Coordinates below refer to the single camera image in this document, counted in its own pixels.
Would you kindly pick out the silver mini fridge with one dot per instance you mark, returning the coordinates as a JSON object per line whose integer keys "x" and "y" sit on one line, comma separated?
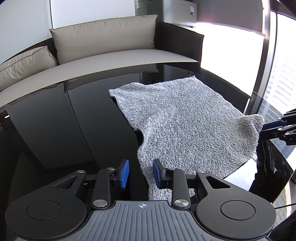
{"x": 179, "y": 12}

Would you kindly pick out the white whiteboard panel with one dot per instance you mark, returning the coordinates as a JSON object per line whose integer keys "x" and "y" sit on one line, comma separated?
{"x": 25, "y": 23}

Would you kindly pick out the grey fluffy towel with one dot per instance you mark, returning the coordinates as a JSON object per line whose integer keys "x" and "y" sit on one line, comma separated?
{"x": 187, "y": 125}

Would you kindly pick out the large beige back cushion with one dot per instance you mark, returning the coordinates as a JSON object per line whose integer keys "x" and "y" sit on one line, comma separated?
{"x": 88, "y": 39}

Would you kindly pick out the small beige side cushion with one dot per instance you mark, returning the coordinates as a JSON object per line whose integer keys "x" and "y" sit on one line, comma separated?
{"x": 25, "y": 65}

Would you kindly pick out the person's right hand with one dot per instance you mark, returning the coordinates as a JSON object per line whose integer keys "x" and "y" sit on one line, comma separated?
{"x": 268, "y": 183}

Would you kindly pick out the dark sofa with beige seat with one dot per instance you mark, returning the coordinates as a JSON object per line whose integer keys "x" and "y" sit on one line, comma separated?
{"x": 173, "y": 44}

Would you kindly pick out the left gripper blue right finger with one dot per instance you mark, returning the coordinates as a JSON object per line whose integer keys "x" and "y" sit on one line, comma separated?
{"x": 159, "y": 173}

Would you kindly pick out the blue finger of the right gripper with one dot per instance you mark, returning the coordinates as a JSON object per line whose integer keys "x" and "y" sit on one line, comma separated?
{"x": 274, "y": 124}

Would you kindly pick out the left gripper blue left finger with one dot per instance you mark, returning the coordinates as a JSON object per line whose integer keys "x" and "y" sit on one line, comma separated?
{"x": 122, "y": 173}

